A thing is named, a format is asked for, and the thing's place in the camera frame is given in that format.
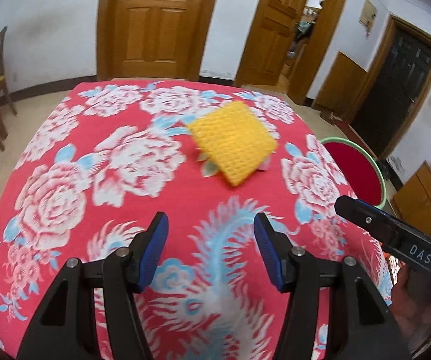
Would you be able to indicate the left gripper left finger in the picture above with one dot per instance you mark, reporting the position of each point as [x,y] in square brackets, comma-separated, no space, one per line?
[64,324]

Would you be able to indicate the low wooden cabinet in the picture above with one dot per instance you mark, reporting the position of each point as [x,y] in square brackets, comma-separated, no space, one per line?
[341,87]

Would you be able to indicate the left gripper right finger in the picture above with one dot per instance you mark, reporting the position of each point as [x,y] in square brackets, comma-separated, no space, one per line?
[360,325]

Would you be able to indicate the red floral tablecloth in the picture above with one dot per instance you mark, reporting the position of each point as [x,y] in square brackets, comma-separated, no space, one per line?
[110,156]

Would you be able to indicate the closed wooden door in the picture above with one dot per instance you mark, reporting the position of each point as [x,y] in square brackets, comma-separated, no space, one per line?
[152,38]

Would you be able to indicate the yellow foam mesh sheet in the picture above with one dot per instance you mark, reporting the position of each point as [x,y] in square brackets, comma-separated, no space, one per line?
[232,131]

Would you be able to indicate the open wooden door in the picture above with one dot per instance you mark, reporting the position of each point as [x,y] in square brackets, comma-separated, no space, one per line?
[271,34]

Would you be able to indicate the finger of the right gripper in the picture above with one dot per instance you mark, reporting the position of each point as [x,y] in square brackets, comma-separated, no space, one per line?
[381,226]

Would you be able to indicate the red green trash bin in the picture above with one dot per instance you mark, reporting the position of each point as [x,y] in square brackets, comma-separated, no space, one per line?
[359,169]

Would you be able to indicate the wall electrical panel box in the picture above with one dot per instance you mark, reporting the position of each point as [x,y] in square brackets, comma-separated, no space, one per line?
[368,16]

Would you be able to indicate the dark entrance door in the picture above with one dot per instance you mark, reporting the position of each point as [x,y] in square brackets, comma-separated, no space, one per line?
[395,88]

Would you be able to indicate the person's right hand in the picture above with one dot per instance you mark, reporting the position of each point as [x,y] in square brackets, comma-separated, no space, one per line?
[412,313]

